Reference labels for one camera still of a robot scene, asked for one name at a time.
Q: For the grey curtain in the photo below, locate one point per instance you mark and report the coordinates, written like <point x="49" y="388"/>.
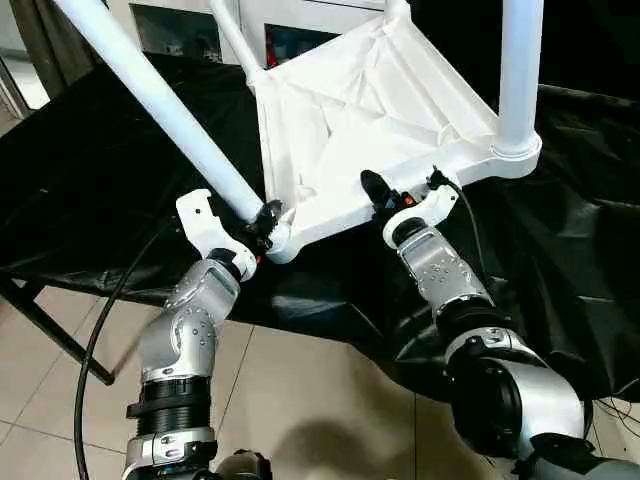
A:
<point x="60" y="45"/>

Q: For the white glass-door cabinet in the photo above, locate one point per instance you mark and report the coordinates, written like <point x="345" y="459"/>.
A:
<point x="170" y="25"/>

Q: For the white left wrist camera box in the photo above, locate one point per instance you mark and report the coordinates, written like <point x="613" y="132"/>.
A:
<point x="205" y="230"/>

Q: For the black folding table frame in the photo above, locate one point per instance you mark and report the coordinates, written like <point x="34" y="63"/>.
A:
<point x="55" y="325"/>

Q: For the black work mat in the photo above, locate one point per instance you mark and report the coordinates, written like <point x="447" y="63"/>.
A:
<point x="100" y="175"/>

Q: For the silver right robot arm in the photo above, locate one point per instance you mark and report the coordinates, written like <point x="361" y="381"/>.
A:
<point x="450" y="280"/>

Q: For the white plastic table leg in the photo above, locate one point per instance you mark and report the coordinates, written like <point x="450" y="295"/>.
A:
<point x="520" y="75"/>
<point x="165" y="105"/>
<point x="396" y="7"/>
<point x="235" y="35"/>

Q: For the black piano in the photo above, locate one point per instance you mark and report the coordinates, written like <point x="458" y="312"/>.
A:
<point x="590" y="40"/>

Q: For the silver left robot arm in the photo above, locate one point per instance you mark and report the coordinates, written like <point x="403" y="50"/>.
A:
<point x="195" y="310"/>

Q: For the white plastic table top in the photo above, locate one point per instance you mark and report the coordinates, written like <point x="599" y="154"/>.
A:
<point x="375" y="115"/>

